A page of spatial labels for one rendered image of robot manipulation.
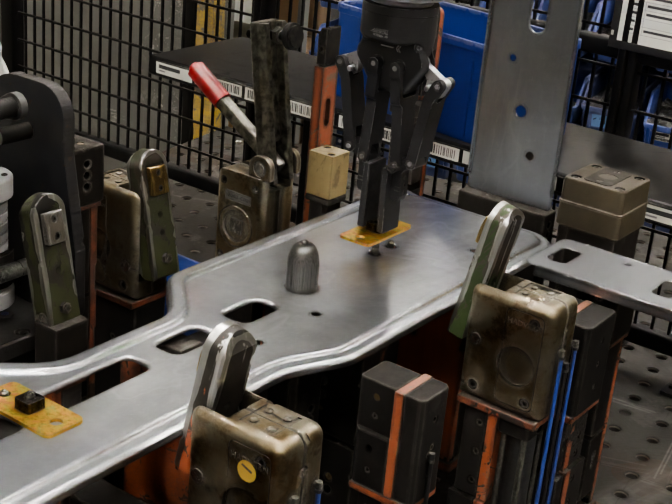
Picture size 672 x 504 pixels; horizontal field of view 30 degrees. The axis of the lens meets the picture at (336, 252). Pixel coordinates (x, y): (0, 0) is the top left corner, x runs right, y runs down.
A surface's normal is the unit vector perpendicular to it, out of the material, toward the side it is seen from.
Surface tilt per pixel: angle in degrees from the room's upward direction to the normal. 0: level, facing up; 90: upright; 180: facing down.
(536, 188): 90
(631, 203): 89
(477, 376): 90
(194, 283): 0
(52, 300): 78
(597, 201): 89
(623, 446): 0
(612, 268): 0
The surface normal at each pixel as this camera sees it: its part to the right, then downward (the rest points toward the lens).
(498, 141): -0.59, 0.25
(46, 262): 0.80, 0.09
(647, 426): 0.09, -0.92
